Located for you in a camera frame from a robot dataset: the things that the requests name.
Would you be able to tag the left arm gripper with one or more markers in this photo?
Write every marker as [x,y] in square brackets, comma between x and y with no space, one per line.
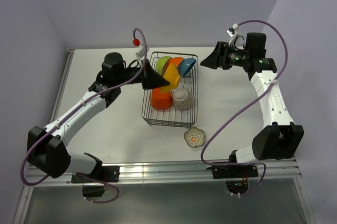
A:
[150,79]

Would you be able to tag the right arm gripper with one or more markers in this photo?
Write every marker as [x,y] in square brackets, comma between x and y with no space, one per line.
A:
[218,57]

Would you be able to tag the yellow round bowl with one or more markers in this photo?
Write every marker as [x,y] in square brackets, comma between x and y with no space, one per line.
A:
[173,77]

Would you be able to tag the white square bowl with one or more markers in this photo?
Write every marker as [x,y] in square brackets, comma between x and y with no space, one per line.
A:
[162,64]

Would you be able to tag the red orange square bowl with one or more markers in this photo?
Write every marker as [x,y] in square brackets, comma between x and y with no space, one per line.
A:
[159,100]

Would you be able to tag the blue ceramic bowl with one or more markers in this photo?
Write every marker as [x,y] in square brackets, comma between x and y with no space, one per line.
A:
[186,66]

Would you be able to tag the orange white round bowl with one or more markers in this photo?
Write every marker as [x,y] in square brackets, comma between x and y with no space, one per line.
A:
[176,61]

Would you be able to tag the patterned round bowl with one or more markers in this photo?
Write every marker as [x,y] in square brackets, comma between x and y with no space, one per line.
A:
[182,99]

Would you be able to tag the flower shaped patterned dish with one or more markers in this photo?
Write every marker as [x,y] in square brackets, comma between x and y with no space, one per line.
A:
[194,137]

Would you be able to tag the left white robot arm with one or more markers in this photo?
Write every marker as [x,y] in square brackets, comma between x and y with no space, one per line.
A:
[47,146]

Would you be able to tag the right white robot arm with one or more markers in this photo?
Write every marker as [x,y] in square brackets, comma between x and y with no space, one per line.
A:
[280,135]

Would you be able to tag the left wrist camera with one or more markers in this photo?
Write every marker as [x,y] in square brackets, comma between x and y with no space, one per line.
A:
[141,50]

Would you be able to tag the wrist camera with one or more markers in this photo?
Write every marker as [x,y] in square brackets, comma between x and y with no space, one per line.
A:
[141,50]
[235,35]

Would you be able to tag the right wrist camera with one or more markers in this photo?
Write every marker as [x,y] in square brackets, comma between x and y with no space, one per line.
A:
[235,35]

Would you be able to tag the black wire dish rack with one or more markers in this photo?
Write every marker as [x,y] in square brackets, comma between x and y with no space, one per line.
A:
[173,117]

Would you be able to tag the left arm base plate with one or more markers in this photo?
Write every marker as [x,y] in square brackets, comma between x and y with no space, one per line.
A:
[109,173]

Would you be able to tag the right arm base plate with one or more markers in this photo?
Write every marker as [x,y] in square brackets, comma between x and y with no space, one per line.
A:
[237,171]

